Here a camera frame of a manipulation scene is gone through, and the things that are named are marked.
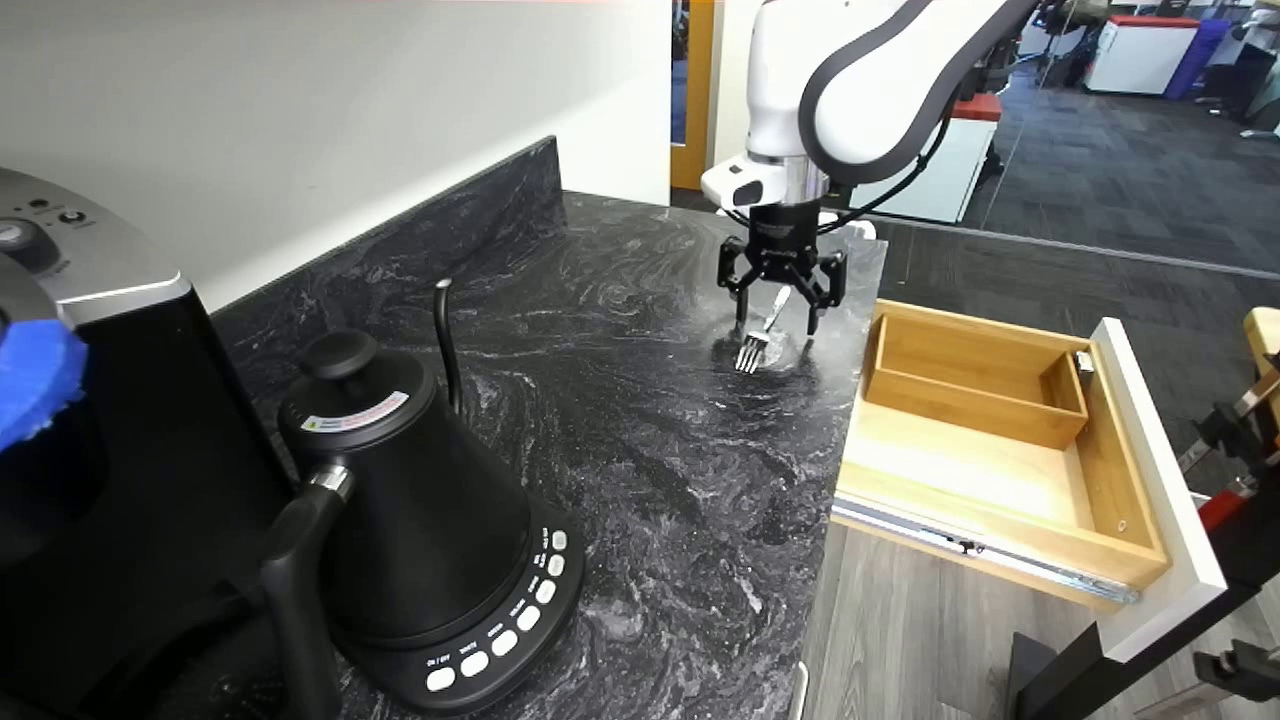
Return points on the red and black clamp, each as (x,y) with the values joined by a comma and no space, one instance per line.
(1226,510)

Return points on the wooden drawer with white front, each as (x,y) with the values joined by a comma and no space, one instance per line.
(986,493)

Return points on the black and silver coffee maker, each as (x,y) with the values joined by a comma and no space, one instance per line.
(132,464)

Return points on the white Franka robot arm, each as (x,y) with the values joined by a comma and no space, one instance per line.
(882,83)

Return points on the black camera stand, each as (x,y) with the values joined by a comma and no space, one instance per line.
(1053,674)

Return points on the wooden door frame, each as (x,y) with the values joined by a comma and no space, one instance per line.
(696,92)

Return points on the blue tape piece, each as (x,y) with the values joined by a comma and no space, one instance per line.
(34,383)

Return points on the small wooden organiser box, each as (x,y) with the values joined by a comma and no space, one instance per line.
(975,364)

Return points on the white box with red lid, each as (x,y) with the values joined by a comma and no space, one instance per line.
(1141,59)

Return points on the silver metal fork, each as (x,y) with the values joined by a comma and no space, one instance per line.
(756,354)

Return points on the metal drawer slide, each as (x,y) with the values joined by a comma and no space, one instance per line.
(960,540)

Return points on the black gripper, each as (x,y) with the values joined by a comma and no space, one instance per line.
(786,235)

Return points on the black gooseneck kettle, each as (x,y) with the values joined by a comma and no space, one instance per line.
(403,533)

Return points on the black bar clamp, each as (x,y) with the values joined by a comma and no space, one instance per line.
(1234,434)

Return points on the black kettle base with buttons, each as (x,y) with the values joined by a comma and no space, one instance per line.
(513,643)

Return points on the wooden board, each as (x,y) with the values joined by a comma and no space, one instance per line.
(1266,349)

